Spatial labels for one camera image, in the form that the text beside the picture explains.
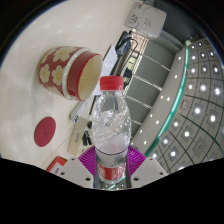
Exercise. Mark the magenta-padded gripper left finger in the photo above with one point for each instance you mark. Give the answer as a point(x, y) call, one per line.
point(87, 160)

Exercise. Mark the white printed carton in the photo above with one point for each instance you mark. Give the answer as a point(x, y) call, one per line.
point(145, 18)

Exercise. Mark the black desk phone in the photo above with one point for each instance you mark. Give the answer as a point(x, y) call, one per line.
point(124, 41)

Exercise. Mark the small black clip tool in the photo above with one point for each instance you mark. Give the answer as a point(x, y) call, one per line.
point(87, 136)

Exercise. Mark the white remote control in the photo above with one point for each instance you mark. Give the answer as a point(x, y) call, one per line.
point(78, 111)

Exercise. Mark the flat round red coaster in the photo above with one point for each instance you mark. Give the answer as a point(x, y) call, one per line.
point(44, 131)

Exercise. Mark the red flower-print mug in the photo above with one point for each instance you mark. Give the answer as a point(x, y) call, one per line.
point(55, 71)

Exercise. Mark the group of ceiling lights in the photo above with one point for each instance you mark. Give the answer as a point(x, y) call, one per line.
point(197, 110)

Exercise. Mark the clear red-capped water bottle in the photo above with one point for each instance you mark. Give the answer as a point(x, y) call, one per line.
point(111, 146)

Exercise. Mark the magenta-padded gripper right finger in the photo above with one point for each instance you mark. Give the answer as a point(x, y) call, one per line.
point(137, 160)

